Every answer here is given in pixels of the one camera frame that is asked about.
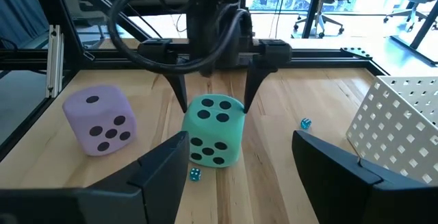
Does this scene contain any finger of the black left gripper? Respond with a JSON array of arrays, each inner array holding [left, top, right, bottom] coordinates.
[[138, 38, 190, 114], [243, 39, 293, 114]]

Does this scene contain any large green foam die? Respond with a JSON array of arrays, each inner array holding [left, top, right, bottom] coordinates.
[[181, 95, 246, 169]]

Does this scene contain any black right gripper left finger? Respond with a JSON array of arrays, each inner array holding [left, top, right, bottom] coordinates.
[[0, 130, 191, 224]]

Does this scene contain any silver aluminium extrusion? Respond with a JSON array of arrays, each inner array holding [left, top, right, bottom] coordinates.
[[46, 24, 65, 99]]

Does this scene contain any thick black looped cable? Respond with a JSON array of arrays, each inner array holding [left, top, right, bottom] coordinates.
[[108, 0, 253, 75]]

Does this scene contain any black desk leg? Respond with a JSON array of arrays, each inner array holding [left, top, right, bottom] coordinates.
[[302, 0, 325, 40], [389, 10, 438, 64]]

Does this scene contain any black aluminium table frame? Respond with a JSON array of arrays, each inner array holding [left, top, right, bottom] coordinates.
[[0, 0, 389, 163]]

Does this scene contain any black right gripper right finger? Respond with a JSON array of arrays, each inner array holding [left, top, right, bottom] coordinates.
[[292, 130, 438, 224]]

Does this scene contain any large purple foam die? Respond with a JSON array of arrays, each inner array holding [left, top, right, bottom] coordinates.
[[62, 85, 138, 157]]

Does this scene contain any dark blue ribbed panel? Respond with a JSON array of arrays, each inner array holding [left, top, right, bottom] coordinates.
[[0, 0, 49, 49]]

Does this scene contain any white perforated metal basket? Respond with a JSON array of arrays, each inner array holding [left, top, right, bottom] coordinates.
[[345, 75, 438, 186]]

